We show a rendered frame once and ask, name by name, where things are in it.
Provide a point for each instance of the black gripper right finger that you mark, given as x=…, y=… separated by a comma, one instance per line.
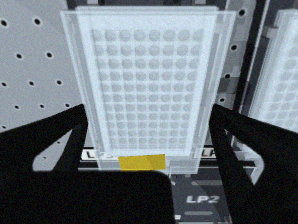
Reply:
x=276, y=189

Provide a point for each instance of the light grey base plate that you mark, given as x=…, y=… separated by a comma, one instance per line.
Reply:
x=37, y=77

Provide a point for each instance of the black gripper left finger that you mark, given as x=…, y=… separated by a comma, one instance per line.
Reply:
x=20, y=146

